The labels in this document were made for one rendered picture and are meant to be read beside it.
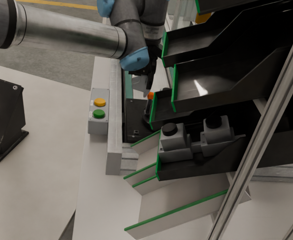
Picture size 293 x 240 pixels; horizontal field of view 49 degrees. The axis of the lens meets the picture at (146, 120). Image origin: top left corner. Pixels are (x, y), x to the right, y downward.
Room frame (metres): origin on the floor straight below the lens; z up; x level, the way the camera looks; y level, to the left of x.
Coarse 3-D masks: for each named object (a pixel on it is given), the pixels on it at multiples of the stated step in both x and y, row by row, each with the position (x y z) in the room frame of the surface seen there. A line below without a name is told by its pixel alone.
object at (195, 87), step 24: (264, 24) 0.55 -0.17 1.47; (288, 24) 0.55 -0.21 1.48; (240, 48) 0.55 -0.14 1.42; (264, 48) 0.55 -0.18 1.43; (288, 48) 0.42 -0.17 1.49; (192, 72) 0.54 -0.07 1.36; (216, 72) 0.52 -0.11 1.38; (240, 72) 0.51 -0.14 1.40; (264, 72) 0.42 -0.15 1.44; (192, 96) 0.46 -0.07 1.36; (216, 96) 0.42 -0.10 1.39; (240, 96) 0.42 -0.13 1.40; (264, 96) 0.42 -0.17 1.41
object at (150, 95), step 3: (150, 93) 0.90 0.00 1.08; (153, 93) 0.90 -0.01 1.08; (147, 96) 0.90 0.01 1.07; (150, 96) 0.89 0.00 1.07; (153, 96) 0.89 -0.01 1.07; (150, 99) 0.89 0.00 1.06; (147, 102) 0.89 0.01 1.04; (150, 102) 0.89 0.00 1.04; (147, 105) 0.89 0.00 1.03; (150, 105) 0.90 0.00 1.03; (147, 108) 0.89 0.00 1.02; (147, 111) 0.89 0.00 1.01
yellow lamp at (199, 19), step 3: (198, 15) 1.10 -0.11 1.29; (201, 15) 1.09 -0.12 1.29; (204, 15) 1.09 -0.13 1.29; (207, 15) 1.09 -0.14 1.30; (210, 15) 1.10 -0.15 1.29; (195, 18) 1.12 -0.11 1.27; (198, 18) 1.10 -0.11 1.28; (201, 18) 1.09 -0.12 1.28; (204, 18) 1.09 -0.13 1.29; (207, 18) 1.10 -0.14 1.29; (195, 21) 1.11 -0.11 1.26; (198, 21) 1.10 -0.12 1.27; (201, 21) 1.09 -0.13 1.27; (204, 21) 1.09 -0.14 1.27
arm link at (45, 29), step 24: (0, 0) 0.52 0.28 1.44; (0, 24) 0.50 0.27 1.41; (24, 24) 0.54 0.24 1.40; (48, 24) 0.57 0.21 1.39; (72, 24) 0.62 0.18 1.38; (96, 24) 0.67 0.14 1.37; (120, 24) 0.76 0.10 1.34; (0, 48) 0.52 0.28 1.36; (48, 48) 0.58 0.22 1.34; (72, 48) 0.61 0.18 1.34; (96, 48) 0.64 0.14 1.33; (120, 48) 0.69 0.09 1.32; (144, 48) 0.73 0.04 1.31
